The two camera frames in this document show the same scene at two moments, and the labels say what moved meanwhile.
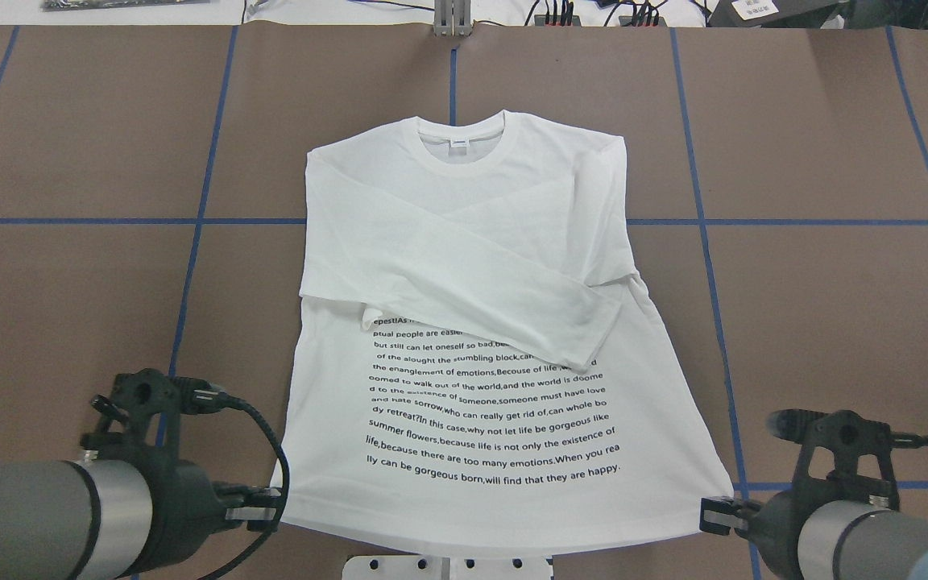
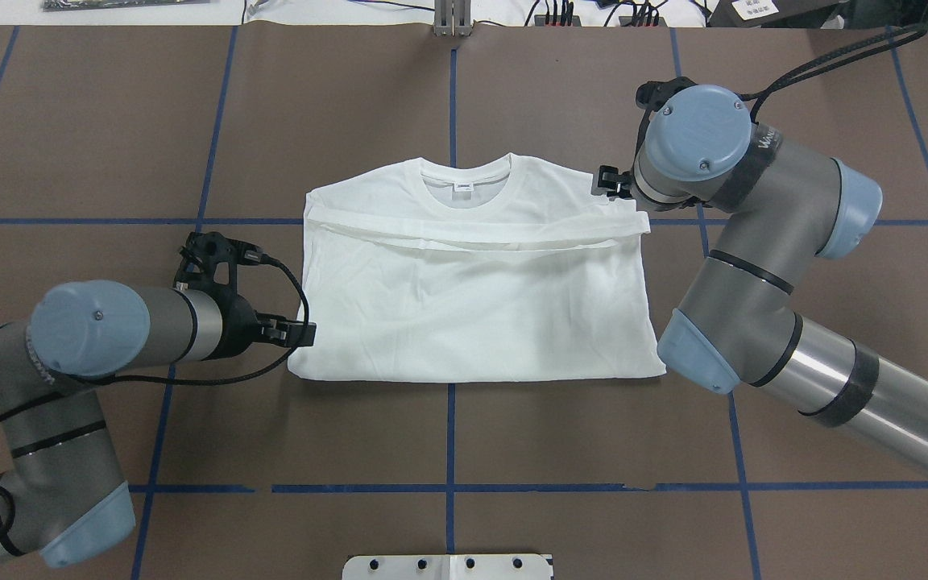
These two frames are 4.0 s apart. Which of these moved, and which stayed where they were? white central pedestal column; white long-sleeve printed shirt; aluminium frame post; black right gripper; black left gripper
Moved: black left gripper; black right gripper; white long-sleeve printed shirt
Stayed: aluminium frame post; white central pedestal column
